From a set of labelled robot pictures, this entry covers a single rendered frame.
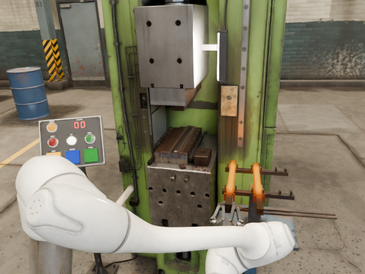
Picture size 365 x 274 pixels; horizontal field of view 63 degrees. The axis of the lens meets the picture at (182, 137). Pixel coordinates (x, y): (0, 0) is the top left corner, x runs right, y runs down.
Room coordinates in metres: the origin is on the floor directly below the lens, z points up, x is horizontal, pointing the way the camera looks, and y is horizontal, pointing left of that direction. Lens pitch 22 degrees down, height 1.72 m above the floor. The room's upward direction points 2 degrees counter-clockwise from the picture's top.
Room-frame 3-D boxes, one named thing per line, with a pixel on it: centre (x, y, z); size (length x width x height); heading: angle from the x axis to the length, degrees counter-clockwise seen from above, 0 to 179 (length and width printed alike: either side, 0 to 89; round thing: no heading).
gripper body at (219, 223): (0.90, -0.15, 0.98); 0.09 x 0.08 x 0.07; 167
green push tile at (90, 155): (1.51, 0.52, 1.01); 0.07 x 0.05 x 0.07; 99
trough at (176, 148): (1.75, -0.01, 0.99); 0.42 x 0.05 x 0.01; 164
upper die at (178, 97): (1.75, 0.02, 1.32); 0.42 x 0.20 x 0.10; 164
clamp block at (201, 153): (1.56, -0.11, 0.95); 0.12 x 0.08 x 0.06; 164
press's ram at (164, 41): (1.74, -0.02, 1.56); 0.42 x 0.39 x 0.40; 164
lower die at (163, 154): (1.75, 0.02, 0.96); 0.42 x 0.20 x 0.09; 164
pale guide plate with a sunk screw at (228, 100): (1.59, -0.27, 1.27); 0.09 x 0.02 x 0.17; 74
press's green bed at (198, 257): (1.75, -0.04, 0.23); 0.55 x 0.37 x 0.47; 164
